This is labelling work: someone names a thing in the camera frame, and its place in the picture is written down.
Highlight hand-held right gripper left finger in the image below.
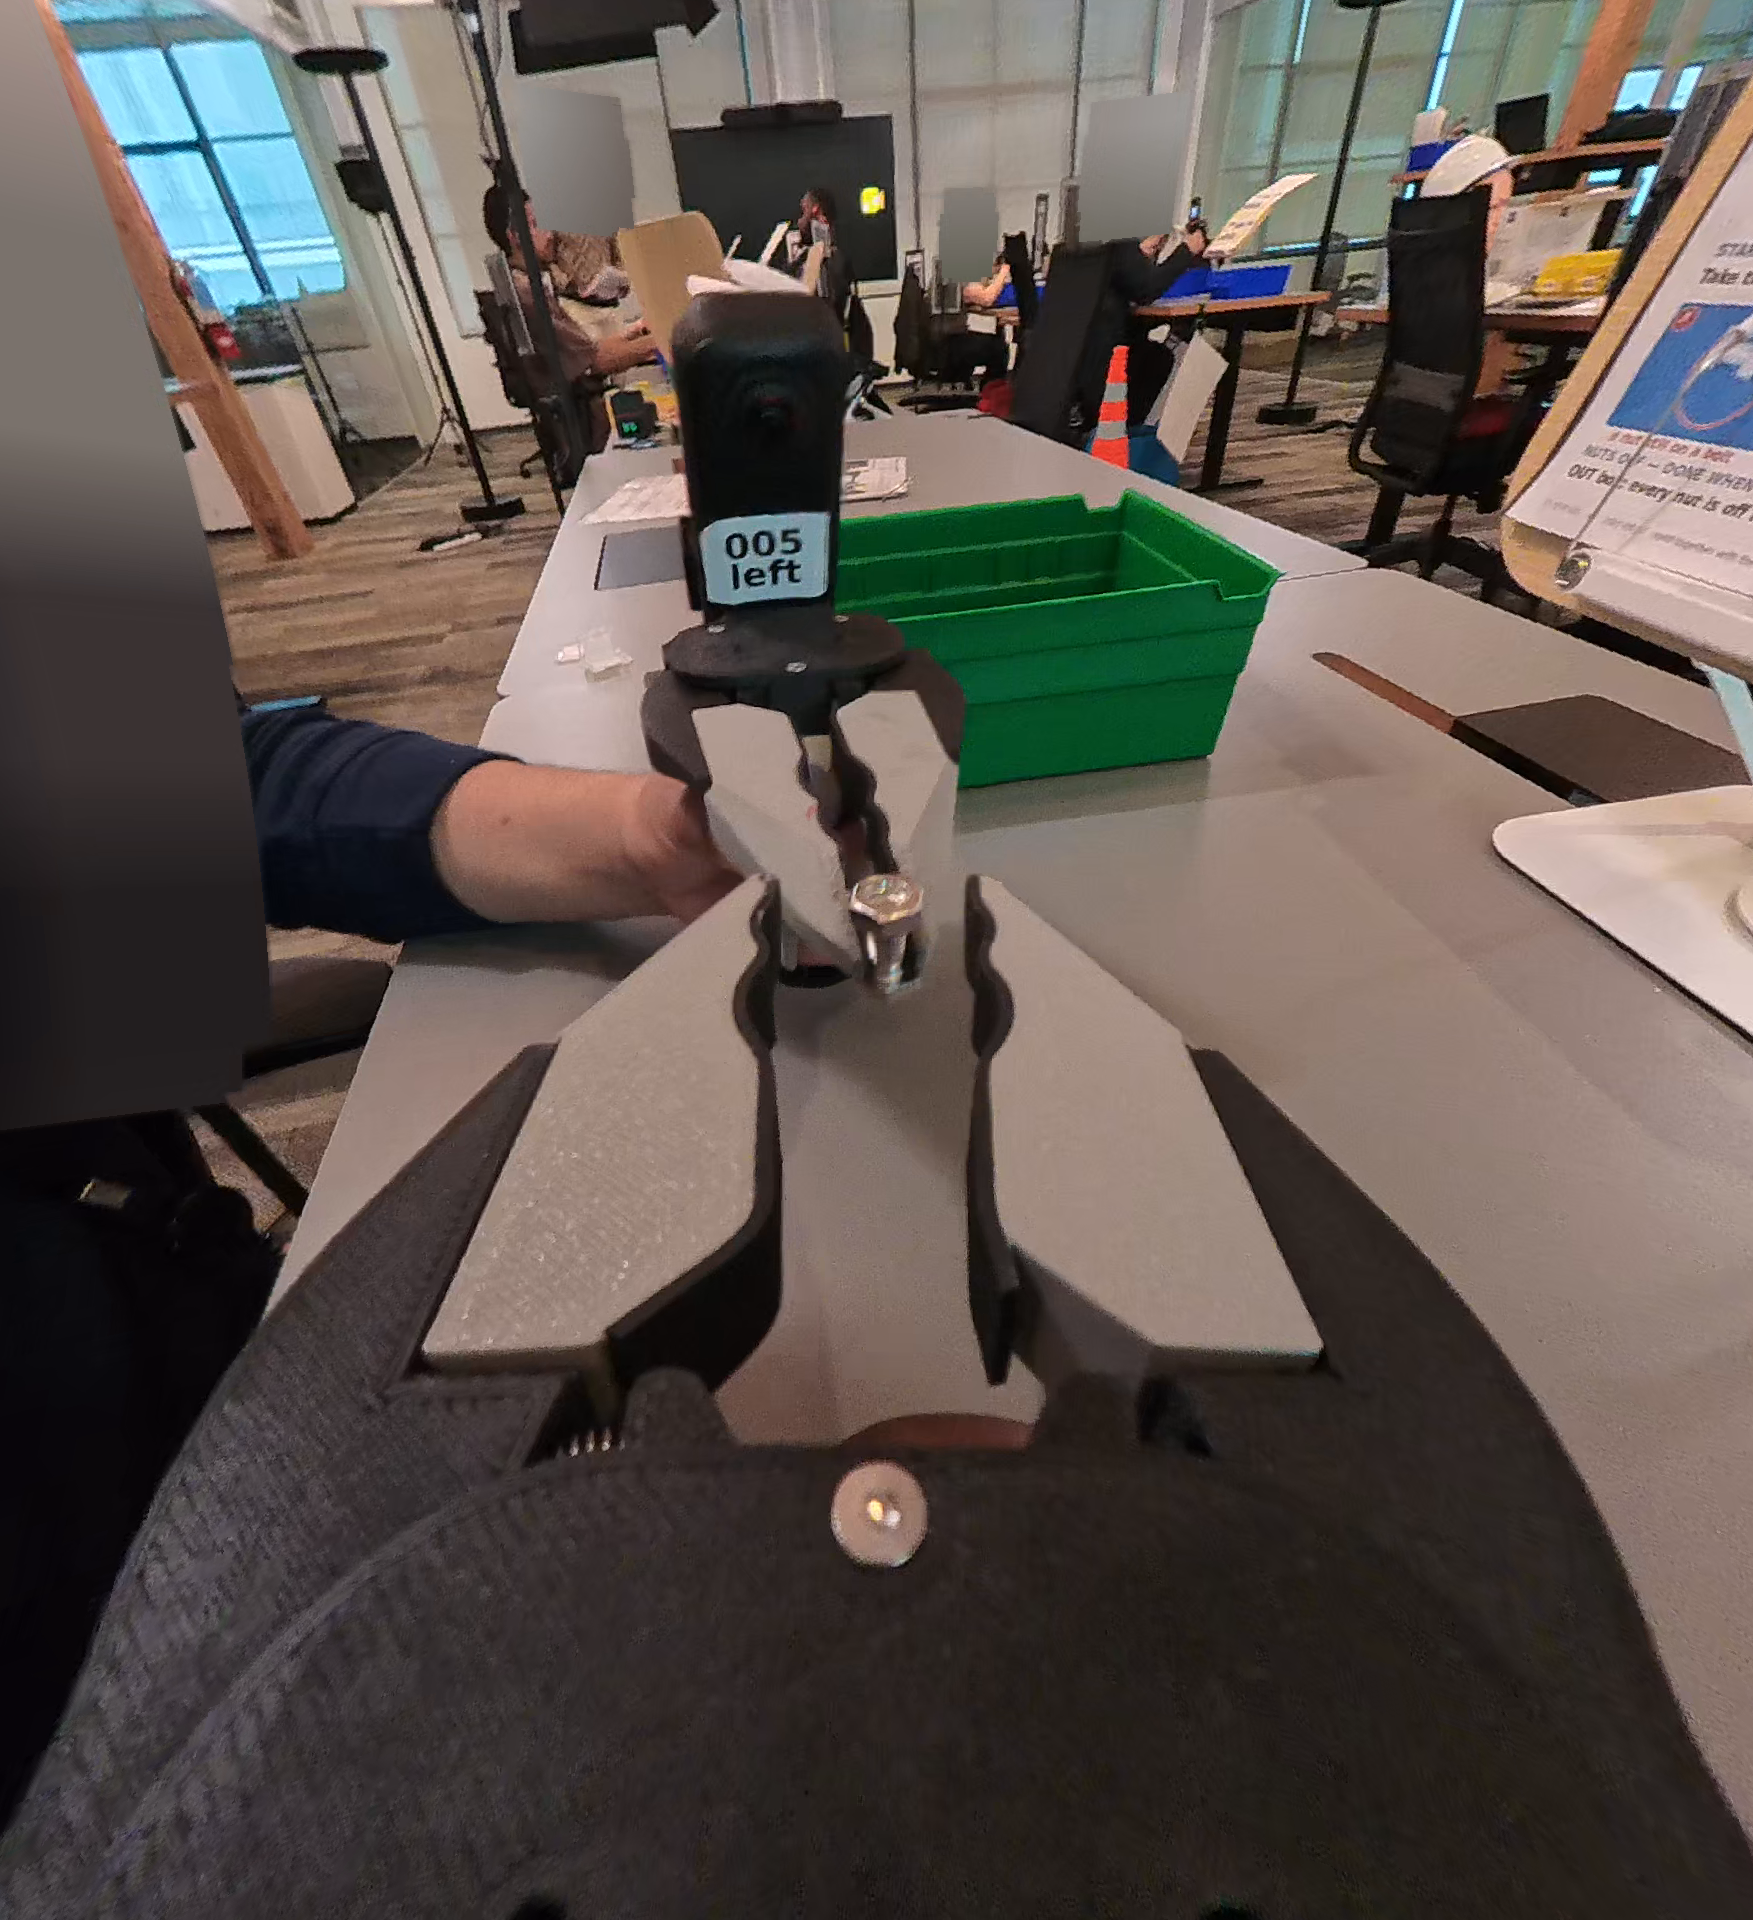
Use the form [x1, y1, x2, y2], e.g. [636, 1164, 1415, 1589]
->
[420, 877, 788, 1392]

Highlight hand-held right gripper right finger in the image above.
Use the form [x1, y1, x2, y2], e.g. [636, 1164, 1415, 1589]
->
[961, 873, 1330, 1390]

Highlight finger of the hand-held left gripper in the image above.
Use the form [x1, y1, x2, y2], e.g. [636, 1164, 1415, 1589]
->
[826, 689, 960, 901]
[692, 705, 868, 975]

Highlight medium silver bolt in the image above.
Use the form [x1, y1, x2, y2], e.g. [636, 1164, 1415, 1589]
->
[844, 873, 927, 996]

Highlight green plastic bin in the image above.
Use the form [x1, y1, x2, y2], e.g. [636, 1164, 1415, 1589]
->
[830, 487, 1283, 791]

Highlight person's left forearm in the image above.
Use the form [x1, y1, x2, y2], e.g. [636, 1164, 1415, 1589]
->
[241, 705, 668, 948]

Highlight person's left hand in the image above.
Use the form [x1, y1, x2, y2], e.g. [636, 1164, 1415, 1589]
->
[632, 773, 761, 928]

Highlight tan board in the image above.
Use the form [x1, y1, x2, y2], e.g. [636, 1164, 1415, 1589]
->
[615, 213, 727, 347]

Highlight person's black office chair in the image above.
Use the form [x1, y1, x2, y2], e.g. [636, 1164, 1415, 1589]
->
[185, 952, 394, 1216]

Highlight white cabinet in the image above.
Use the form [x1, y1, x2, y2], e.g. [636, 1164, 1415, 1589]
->
[178, 374, 356, 534]

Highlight wooden desk black legs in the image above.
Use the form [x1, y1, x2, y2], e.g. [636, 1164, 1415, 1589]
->
[1131, 288, 1330, 492]

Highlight document stand with wooden board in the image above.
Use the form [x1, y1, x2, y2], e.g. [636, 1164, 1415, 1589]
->
[1490, 0, 1753, 1096]

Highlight black wall screen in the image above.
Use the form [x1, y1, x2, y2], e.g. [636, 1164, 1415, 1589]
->
[669, 112, 900, 277]

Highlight wooden post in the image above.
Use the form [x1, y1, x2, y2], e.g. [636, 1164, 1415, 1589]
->
[36, 0, 315, 560]

